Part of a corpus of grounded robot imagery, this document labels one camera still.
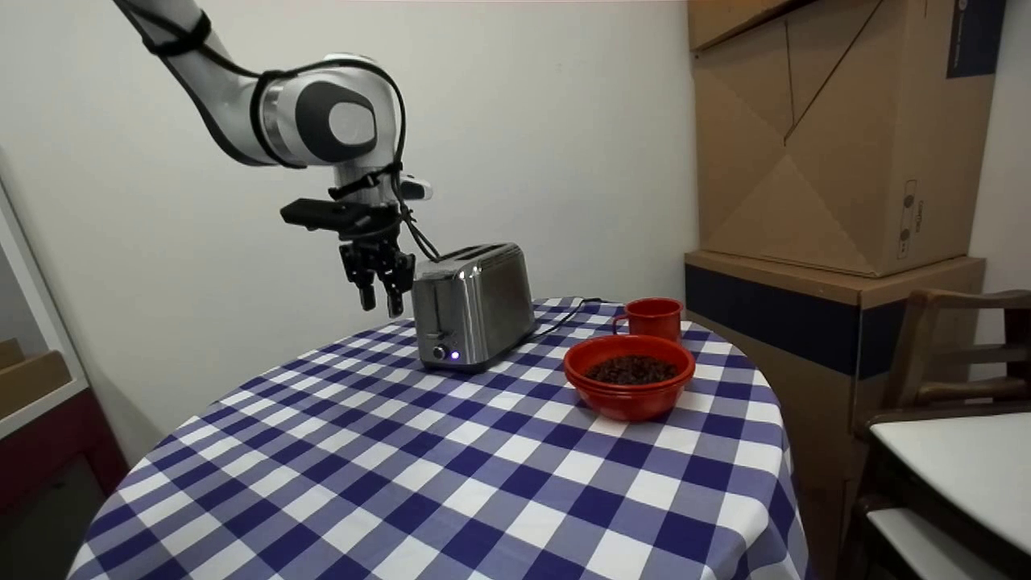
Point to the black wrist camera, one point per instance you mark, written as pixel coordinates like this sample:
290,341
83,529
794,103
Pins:
315,213

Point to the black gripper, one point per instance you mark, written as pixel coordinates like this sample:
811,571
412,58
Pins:
372,240

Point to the large white panel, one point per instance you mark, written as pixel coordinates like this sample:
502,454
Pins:
960,469

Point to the red bowl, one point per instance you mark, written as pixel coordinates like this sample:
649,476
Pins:
629,377

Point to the cardboard base with dark band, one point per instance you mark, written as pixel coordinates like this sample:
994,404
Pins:
815,324

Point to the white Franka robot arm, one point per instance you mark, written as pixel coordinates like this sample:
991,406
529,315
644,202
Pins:
268,92

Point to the coffee beans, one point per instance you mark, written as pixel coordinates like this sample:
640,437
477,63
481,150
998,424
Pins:
633,369

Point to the stainless steel toaster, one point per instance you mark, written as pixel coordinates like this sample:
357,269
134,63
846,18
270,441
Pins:
485,306

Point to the small white panel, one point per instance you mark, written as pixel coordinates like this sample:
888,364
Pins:
923,549

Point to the blue white checkered tablecloth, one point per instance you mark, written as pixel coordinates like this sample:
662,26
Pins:
461,461

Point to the white red side cabinet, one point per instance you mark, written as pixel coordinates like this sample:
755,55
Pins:
49,441

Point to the dark wooden chair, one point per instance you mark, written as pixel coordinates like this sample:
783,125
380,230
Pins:
944,355

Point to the red mug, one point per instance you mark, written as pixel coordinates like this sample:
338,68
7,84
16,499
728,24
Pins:
650,318

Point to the large cardboard box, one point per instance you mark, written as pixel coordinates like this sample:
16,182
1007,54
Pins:
848,118

